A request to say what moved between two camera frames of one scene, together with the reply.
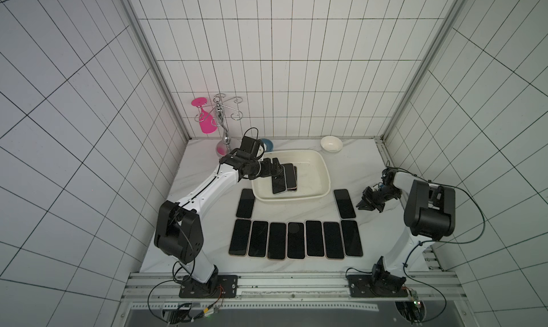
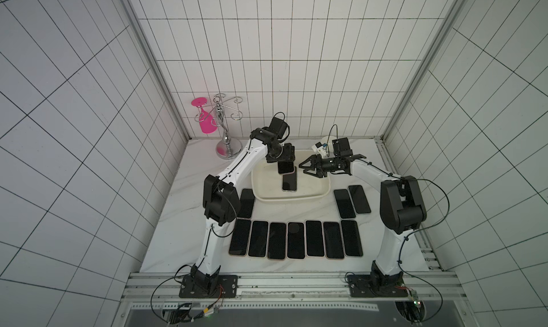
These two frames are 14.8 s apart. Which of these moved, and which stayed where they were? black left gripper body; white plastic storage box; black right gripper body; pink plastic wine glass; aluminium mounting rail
Moved: black right gripper body; black left gripper body
Stayed: aluminium mounting rail; pink plastic wine glass; white plastic storage box
